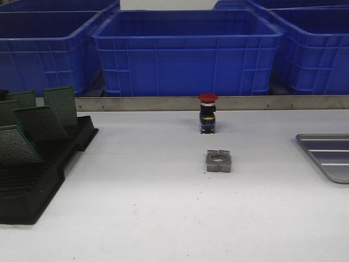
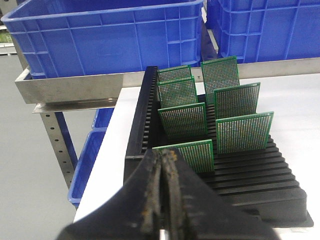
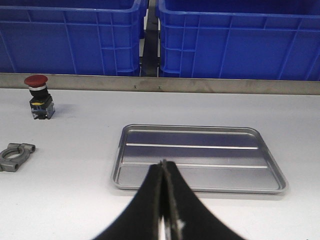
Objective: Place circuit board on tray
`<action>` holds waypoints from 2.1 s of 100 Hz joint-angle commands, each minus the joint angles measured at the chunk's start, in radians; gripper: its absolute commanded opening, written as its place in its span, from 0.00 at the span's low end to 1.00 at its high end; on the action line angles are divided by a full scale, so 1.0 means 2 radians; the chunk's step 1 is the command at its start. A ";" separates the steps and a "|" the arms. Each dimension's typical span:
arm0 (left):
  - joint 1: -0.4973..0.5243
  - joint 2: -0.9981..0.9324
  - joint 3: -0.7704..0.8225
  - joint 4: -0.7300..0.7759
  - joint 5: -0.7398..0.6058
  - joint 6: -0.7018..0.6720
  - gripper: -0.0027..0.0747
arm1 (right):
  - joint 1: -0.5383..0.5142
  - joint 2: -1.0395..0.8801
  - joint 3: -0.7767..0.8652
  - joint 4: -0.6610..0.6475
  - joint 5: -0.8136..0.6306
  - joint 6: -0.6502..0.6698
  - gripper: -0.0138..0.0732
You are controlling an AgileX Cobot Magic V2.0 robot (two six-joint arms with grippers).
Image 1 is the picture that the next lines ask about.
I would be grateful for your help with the green board front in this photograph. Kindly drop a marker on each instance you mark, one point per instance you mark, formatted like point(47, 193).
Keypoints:
point(15, 148)

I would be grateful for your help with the green board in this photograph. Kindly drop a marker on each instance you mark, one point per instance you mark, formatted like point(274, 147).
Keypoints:
point(62, 102)
point(8, 118)
point(15, 148)
point(41, 123)
point(26, 99)

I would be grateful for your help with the green board rear right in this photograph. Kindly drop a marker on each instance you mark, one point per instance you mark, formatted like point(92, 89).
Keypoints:
point(62, 102)

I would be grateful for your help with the green board middle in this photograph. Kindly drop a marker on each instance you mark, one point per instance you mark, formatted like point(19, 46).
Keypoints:
point(41, 123)

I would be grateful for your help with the green board rear left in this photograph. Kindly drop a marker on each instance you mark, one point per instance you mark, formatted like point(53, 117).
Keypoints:
point(26, 99)

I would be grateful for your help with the silver metal tray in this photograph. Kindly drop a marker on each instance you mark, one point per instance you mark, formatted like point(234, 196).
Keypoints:
point(329, 152)

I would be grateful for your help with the black slotted board rack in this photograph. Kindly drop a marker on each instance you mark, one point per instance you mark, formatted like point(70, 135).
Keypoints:
point(27, 190)

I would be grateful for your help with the green board far left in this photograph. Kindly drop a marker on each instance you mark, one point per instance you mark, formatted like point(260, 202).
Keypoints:
point(8, 118)

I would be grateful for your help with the red emergency stop button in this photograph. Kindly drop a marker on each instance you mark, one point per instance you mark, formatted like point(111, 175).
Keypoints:
point(207, 110)

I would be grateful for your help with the grey metal clamp block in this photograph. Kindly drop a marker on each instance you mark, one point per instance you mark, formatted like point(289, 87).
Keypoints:
point(218, 161)

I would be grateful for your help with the blue centre plastic crate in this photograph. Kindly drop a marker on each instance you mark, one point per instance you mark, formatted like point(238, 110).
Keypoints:
point(186, 53)

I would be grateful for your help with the blue plastic crate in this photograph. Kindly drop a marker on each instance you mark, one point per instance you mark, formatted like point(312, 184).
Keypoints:
point(312, 57)
point(186, 53)
point(49, 49)

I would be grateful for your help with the blue far right crate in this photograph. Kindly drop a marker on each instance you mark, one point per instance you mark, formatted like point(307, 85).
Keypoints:
point(271, 4)

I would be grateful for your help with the blue right plastic crate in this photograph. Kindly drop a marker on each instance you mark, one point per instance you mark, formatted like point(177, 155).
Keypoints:
point(312, 57)

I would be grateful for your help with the blue left plastic crate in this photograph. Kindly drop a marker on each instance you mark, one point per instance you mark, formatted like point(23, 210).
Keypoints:
point(49, 49)

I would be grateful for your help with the blue far left crate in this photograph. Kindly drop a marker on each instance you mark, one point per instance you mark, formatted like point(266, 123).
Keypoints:
point(104, 6)

